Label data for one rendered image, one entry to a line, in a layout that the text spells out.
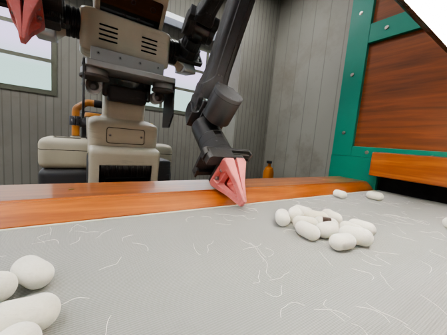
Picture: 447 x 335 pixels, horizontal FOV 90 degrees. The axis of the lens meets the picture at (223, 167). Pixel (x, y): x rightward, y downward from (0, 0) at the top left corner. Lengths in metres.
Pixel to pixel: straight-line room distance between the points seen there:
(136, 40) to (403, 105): 0.86
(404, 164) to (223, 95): 0.54
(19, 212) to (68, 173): 0.77
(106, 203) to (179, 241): 0.13
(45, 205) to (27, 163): 2.91
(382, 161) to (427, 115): 0.16
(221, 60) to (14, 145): 2.91
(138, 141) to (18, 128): 2.46
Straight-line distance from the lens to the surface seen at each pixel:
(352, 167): 0.88
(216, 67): 0.51
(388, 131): 0.86
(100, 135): 0.83
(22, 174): 3.27
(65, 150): 1.09
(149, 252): 0.24
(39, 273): 0.21
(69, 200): 0.35
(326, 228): 0.32
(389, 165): 0.77
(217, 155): 0.37
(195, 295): 0.19
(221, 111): 0.42
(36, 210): 0.34
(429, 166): 0.75
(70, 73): 3.25
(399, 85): 0.88
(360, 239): 0.32
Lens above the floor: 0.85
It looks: 7 degrees down
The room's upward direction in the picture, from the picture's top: 5 degrees clockwise
